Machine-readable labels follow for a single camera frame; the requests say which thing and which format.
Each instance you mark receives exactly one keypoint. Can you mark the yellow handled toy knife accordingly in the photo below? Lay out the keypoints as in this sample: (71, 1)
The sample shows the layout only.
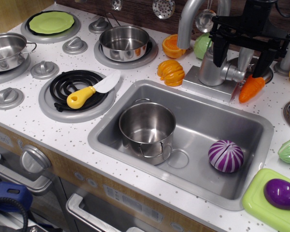
(77, 99)

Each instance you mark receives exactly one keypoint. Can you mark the green toy plate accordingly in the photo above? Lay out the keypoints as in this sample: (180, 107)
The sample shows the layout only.
(51, 22)

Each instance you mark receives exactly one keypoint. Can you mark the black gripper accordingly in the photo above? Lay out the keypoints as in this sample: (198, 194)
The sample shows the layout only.
(249, 32)

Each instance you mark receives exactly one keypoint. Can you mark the grey oven dial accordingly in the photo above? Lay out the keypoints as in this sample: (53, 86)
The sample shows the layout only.
(33, 160)

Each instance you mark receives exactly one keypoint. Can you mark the hanging slotted steel spoon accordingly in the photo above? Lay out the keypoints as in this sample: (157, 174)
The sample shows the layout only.
(163, 9)

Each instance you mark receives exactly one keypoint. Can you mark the grey stove knob rear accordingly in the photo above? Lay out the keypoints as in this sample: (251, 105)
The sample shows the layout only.
(99, 26)

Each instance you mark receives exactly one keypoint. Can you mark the silver faucet lever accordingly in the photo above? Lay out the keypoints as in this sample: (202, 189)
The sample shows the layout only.
(244, 59)

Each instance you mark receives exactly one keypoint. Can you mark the orange toy pumpkin half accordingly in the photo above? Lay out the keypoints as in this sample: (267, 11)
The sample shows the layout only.
(171, 72)

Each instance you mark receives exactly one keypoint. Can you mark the steel pot at left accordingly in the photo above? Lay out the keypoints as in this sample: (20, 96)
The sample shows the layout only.
(14, 50)

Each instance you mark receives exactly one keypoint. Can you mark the steel pot in sink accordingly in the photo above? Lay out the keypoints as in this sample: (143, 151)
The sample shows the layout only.
(147, 130)

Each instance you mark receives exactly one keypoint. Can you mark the steel saucepan on burner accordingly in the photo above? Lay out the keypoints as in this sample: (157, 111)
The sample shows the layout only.
(124, 43)

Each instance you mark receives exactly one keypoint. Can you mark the grey oven door handle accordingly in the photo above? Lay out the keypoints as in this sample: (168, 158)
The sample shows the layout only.
(97, 215)

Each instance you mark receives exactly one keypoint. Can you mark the hanging steel utensil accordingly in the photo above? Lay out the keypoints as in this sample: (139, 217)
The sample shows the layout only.
(116, 5)

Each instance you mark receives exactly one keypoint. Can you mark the grey stove knob left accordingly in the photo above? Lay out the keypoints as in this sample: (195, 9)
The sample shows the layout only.
(44, 70)

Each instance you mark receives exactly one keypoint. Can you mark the grey stove knob middle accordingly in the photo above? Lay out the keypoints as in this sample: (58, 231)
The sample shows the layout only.
(75, 46)

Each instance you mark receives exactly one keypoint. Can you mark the grey toy sink basin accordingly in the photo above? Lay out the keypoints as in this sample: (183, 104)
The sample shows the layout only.
(199, 123)

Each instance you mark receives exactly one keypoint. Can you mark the purple striped toy onion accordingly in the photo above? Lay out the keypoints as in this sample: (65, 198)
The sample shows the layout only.
(226, 156)

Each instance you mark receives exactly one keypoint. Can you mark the silver toy faucet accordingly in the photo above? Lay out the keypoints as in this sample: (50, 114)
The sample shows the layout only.
(208, 79)

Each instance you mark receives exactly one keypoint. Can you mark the orange toy carrot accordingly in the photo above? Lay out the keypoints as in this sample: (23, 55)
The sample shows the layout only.
(251, 87)

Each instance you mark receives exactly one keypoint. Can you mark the grey stove knob front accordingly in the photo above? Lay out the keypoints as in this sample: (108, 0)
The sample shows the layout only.
(10, 98)

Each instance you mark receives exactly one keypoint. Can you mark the grey left door handle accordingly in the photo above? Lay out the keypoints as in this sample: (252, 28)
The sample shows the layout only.
(38, 187)

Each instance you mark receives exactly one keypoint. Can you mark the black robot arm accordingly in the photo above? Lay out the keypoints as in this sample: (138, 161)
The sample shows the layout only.
(259, 9)

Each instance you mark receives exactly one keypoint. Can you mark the purple toy eggplant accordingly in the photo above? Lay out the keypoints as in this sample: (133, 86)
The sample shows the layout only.
(277, 193)

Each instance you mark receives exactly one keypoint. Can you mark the blue clamp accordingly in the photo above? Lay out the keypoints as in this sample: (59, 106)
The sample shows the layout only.
(12, 195)

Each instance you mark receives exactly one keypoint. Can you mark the hanging steel ladle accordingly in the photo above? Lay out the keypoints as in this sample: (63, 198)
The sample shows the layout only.
(203, 20)

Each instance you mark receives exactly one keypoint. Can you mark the grey stove knob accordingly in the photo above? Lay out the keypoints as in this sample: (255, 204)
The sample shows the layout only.
(75, 46)
(44, 70)
(10, 98)
(99, 26)

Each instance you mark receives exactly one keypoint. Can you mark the black coil burner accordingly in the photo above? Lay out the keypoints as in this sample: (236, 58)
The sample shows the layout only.
(68, 82)

